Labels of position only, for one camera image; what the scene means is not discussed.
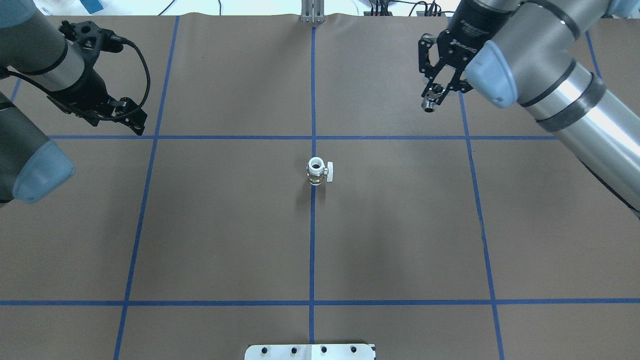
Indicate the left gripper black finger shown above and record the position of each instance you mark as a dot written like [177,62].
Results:
[128,113]

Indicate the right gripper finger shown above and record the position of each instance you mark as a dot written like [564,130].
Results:
[456,84]

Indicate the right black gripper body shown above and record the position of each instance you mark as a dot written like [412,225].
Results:
[468,29]

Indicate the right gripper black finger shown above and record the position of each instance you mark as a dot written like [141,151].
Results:
[427,43]

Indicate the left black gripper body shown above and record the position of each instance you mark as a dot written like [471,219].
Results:
[89,91]

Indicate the small metal pipe fitting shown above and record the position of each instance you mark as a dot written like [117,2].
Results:
[431,97]

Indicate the white brass PPR valve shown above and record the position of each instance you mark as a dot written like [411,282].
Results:
[319,171]

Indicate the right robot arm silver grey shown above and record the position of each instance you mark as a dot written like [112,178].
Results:
[517,52]

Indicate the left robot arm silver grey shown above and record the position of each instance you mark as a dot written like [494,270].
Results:
[59,61]

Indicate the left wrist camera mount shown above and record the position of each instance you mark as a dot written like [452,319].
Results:
[90,40]

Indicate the aluminium frame post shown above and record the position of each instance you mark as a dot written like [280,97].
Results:
[312,11]

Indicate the white pedestal column base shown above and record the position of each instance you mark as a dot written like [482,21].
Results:
[323,351]

